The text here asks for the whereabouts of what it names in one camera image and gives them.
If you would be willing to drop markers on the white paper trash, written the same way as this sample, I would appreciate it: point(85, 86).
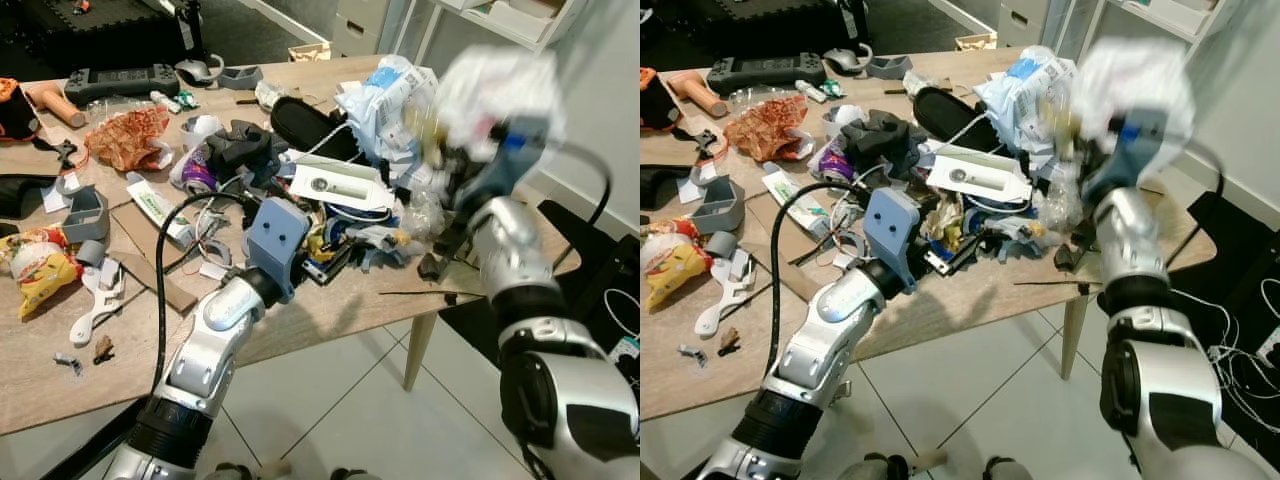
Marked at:
point(500, 85)
point(1135, 80)

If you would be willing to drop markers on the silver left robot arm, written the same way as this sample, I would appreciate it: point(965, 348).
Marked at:
point(825, 325)
point(215, 330)

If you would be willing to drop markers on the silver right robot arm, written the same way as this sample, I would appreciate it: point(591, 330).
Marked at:
point(560, 370)
point(1160, 380)

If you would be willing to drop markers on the white box with round hole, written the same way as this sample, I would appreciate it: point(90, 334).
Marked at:
point(975, 178)
point(340, 185)

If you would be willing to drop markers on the white blue crumpled bag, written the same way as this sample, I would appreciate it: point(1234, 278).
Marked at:
point(1020, 90)
point(385, 100)

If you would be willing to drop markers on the thin dark stick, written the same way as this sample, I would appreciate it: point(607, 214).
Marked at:
point(420, 293)
point(1055, 283)

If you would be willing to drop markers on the black crumpled cloth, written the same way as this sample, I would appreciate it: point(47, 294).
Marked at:
point(245, 148)
point(885, 135)

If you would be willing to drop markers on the wooden table leg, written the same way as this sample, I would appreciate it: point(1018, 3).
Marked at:
point(418, 350)
point(1073, 340)

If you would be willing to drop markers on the black slipper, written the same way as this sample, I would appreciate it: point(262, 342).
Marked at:
point(945, 112)
point(310, 125)

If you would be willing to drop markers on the purple wrapper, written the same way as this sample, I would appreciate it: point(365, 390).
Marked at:
point(198, 170)
point(833, 160)

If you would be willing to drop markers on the black bag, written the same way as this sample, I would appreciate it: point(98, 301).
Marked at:
point(590, 260)
point(1235, 250)

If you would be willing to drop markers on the white shelf unit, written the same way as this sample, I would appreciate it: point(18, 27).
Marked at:
point(500, 20)
point(1150, 12)

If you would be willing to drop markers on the grey drawer cabinet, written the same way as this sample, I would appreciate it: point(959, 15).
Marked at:
point(358, 25)
point(1020, 20)

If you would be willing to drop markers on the white green toothpaste tube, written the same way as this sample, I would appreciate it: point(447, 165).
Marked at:
point(155, 205)
point(795, 198)

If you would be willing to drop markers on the small cardboard box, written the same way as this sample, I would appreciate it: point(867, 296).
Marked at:
point(310, 52)
point(975, 42)

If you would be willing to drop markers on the brown cardboard piece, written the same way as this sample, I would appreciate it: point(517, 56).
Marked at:
point(140, 255)
point(765, 225)

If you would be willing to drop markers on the small grey tray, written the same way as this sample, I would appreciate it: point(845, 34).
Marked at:
point(240, 77)
point(888, 68)

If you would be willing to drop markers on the small green packet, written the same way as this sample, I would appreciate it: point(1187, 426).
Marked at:
point(833, 89)
point(188, 99)

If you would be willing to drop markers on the flat black fabric piece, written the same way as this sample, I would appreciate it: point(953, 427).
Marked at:
point(665, 188)
point(25, 195)

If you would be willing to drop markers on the orange black object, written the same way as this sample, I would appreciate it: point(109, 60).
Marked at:
point(15, 110)
point(655, 100)

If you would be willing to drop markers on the small white bottle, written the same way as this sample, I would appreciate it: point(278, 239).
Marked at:
point(810, 91)
point(164, 100)

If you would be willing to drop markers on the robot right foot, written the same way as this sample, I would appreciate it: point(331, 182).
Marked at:
point(355, 474)
point(1006, 469)

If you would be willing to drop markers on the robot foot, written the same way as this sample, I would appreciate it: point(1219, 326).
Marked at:
point(890, 467)
point(1006, 469)
point(250, 471)
point(355, 474)

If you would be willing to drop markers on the grey computer mouse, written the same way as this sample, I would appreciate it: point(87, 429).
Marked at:
point(198, 70)
point(847, 60)

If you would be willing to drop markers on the white plastic wrench-shaped part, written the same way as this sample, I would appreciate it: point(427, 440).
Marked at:
point(98, 300)
point(728, 295)

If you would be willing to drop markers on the orange crumpled snack wrapper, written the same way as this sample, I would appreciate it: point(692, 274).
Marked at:
point(765, 128)
point(128, 138)

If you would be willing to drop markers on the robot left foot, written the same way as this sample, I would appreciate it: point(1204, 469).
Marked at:
point(890, 467)
point(250, 471)

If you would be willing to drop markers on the small grey cylinder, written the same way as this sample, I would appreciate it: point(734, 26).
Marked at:
point(721, 245)
point(90, 252)

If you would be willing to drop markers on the yellow chip bag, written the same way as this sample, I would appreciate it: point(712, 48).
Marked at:
point(40, 275)
point(675, 265)

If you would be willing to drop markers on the small brown scrap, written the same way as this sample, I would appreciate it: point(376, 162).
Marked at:
point(730, 341)
point(103, 349)

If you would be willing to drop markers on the small black clip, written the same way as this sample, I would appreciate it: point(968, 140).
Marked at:
point(708, 145)
point(63, 154)

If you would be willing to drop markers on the black handheld game console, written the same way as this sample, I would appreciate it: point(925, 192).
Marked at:
point(120, 82)
point(765, 72)

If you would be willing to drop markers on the small grey metal piece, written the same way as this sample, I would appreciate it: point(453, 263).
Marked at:
point(691, 354)
point(68, 362)

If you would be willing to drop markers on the black foam floor mat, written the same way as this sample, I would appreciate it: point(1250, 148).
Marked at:
point(100, 25)
point(760, 20)

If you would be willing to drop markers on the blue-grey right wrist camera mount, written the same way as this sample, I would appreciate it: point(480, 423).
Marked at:
point(510, 160)
point(1130, 150)

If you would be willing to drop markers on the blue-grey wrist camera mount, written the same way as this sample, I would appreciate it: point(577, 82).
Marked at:
point(893, 225)
point(510, 160)
point(1130, 150)
point(275, 235)

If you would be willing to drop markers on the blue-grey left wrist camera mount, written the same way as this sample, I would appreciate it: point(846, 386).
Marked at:
point(893, 225)
point(275, 235)

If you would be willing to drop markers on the grey printed plastic bracket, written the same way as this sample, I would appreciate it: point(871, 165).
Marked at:
point(722, 205)
point(88, 215)

